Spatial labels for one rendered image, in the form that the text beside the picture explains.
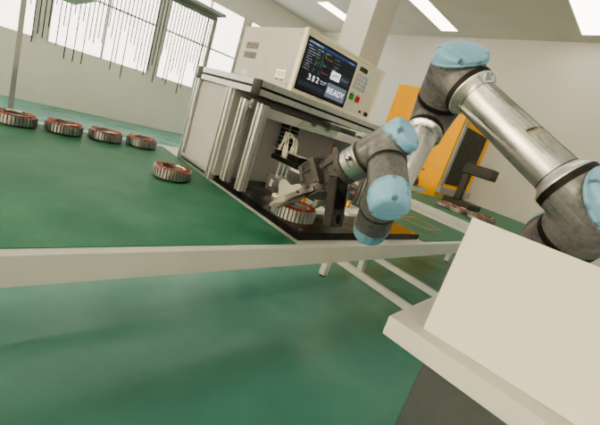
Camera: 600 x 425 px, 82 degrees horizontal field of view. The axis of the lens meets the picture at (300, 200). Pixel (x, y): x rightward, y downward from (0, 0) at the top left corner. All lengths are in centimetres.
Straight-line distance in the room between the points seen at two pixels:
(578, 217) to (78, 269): 82
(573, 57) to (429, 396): 620
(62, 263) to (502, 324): 69
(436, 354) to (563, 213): 33
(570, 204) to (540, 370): 28
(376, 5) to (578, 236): 495
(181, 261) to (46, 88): 670
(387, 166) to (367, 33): 480
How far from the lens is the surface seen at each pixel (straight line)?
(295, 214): 81
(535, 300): 66
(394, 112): 526
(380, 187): 61
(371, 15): 545
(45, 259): 62
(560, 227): 78
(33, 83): 727
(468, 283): 68
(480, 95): 86
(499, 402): 68
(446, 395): 78
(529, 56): 686
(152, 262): 67
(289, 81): 120
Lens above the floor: 104
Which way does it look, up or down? 12 degrees down
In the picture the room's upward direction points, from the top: 18 degrees clockwise
